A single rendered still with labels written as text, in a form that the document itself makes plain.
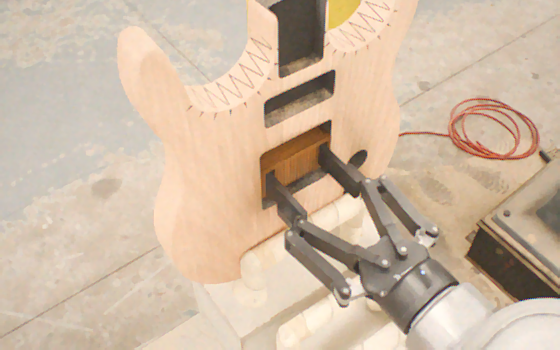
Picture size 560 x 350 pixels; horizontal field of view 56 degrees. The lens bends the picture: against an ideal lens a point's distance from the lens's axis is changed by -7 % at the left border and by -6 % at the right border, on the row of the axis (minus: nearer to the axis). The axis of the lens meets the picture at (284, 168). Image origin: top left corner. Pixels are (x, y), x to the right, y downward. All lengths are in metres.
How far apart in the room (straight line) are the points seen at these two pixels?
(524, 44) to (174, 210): 2.96
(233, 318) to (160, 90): 0.40
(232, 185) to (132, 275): 1.58
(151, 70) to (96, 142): 2.20
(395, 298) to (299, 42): 0.27
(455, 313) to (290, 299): 0.33
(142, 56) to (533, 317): 0.33
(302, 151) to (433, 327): 0.25
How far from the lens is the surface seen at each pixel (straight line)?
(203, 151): 0.55
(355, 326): 0.87
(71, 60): 3.20
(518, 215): 2.04
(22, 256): 2.37
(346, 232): 0.81
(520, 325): 0.33
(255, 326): 0.77
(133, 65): 0.46
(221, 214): 0.63
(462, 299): 0.53
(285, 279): 0.81
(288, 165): 0.64
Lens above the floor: 1.80
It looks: 49 degrees down
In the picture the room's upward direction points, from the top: straight up
